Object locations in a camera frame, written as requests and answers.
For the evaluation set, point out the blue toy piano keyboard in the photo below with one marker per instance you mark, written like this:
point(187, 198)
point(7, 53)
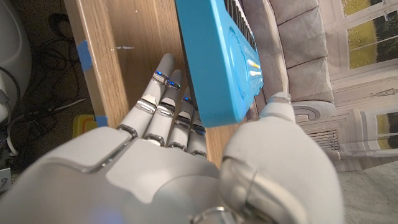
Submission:
point(217, 62)

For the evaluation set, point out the yellow plastic object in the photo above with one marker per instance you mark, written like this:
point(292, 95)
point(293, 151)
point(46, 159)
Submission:
point(82, 124)

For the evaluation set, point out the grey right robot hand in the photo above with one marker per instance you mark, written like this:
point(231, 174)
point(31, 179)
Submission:
point(140, 183)

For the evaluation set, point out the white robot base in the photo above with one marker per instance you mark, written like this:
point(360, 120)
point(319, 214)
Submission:
point(12, 56)

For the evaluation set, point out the blue tape piece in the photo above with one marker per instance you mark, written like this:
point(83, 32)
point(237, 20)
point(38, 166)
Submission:
point(102, 120)
point(84, 55)

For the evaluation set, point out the printed living room backdrop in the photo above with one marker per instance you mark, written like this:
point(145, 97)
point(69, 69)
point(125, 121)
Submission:
point(342, 77)

